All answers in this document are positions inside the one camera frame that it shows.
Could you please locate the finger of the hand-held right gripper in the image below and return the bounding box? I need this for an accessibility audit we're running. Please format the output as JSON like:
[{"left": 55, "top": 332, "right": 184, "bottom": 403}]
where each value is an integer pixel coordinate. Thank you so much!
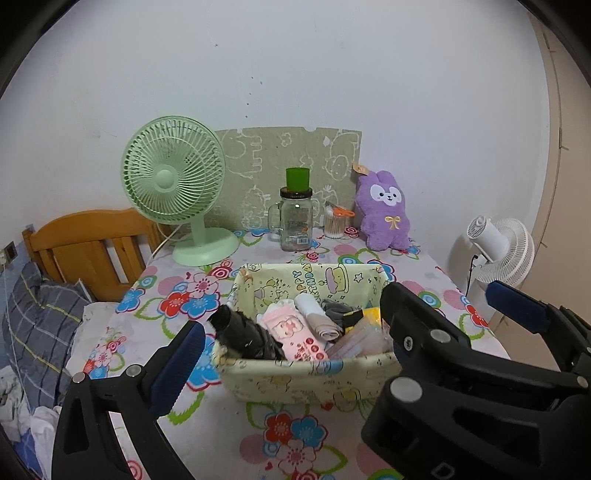
[
  {"left": 360, "top": 281, "right": 591, "bottom": 480},
  {"left": 486, "top": 279, "right": 591, "bottom": 374}
]

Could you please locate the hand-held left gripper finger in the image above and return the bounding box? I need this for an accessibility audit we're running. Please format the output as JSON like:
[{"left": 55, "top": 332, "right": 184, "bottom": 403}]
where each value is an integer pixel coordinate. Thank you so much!
[{"left": 52, "top": 320, "right": 207, "bottom": 480}]

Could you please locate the black plastic bag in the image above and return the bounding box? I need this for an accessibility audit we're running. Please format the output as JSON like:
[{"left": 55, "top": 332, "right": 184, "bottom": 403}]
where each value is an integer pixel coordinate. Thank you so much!
[{"left": 206, "top": 305, "right": 287, "bottom": 361}]

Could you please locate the clear face mask packet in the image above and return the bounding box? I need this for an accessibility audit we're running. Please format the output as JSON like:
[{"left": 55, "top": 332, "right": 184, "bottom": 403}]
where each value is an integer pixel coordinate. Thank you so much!
[{"left": 330, "top": 320, "right": 394, "bottom": 358}]

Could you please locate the yellow printed fabric storage box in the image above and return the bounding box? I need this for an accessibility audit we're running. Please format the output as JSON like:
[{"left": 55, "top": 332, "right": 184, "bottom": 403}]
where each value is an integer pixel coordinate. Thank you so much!
[{"left": 212, "top": 263, "right": 402, "bottom": 401}]

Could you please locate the pink packet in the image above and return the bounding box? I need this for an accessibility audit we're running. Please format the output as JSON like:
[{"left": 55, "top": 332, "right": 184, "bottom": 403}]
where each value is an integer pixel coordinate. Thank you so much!
[{"left": 259, "top": 300, "right": 329, "bottom": 361}]

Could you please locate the beige sock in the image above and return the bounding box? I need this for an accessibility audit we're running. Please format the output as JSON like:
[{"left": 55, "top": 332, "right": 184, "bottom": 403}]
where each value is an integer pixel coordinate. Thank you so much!
[{"left": 308, "top": 311, "right": 345, "bottom": 343}]

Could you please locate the white standing fan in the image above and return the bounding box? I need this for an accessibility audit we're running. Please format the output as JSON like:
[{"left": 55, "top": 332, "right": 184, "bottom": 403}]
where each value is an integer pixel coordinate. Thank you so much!
[{"left": 464, "top": 215, "right": 535, "bottom": 296}]

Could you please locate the white bedding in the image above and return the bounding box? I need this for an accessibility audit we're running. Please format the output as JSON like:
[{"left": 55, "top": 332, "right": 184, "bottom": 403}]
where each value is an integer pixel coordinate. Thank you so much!
[{"left": 65, "top": 302, "right": 123, "bottom": 374}]

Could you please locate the grey plaid pillow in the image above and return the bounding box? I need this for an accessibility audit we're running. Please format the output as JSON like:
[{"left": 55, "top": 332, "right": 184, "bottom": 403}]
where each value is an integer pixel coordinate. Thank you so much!
[{"left": 1, "top": 262, "right": 92, "bottom": 407}]

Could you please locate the purple plush bunny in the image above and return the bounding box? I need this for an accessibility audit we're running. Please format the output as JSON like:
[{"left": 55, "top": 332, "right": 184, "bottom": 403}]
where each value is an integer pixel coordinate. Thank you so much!
[{"left": 353, "top": 164, "right": 411, "bottom": 252}]

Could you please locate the wooden bed headboard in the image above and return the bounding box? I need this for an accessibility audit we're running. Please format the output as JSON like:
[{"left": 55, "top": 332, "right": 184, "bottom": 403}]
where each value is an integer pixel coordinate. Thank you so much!
[{"left": 22, "top": 209, "right": 169, "bottom": 303}]

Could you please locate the grey white crumpled cloth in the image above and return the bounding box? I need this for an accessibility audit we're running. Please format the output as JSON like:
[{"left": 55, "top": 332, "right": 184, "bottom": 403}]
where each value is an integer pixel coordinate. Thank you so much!
[{"left": 0, "top": 369, "right": 31, "bottom": 439}]

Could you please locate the blue bed sheet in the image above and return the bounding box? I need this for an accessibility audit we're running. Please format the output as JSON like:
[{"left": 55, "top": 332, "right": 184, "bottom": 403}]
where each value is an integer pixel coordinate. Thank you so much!
[{"left": 11, "top": 434, "right": 47, "bottom": 480}]

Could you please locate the cotton swab container orange lid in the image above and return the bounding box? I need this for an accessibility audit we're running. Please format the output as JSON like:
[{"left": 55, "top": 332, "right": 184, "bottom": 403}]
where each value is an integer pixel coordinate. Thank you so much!
[{"left": 323, "top": 202, "right": 355, "bottom": 239}]

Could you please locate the glass jar mug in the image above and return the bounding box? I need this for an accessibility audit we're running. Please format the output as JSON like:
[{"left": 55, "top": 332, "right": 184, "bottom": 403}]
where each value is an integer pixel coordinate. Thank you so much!
[{"left": 268, "top": 187, "right": 319, "bottom": 252}]

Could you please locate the green desk fan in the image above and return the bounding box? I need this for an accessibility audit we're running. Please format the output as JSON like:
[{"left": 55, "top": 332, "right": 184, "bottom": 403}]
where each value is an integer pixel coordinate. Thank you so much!
[{"left": 121, "top": 116, "right": 240, "bottom": 267}]

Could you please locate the green plastic cup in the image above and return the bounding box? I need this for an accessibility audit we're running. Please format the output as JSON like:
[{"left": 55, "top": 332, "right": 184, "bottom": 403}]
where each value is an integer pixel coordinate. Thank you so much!
[{"left": 285, "top": 167, "right": 311, "bottom": 191}]

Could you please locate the green printed board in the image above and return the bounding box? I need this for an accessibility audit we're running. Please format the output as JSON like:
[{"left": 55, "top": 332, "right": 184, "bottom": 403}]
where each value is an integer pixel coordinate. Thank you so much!
[{"left": 213, "top": 127, "right": 363, "bottom": 232}]

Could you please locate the black fan cable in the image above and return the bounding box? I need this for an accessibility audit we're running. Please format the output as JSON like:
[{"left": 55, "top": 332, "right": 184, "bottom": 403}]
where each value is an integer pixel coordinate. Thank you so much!
[{"left": 465, "top": 253, "right": 481, "bottom": 298}]

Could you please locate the white fan cable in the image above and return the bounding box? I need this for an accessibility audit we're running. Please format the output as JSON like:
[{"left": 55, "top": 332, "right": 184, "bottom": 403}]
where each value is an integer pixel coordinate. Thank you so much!
[{"left": 150, "top": 225, "right": 188, "bottom": 259}]

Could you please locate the beige door frame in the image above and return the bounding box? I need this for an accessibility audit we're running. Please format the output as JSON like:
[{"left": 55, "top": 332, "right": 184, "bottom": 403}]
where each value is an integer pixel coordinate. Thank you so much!
[{"left": 529, "top": 14, "right": 591, "bottom": 324}]

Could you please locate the white charging cable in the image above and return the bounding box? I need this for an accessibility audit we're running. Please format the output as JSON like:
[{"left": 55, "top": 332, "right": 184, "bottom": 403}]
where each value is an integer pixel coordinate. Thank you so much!
[{"left": 2, "top": 265, "right": 26, "bottom": 379}]

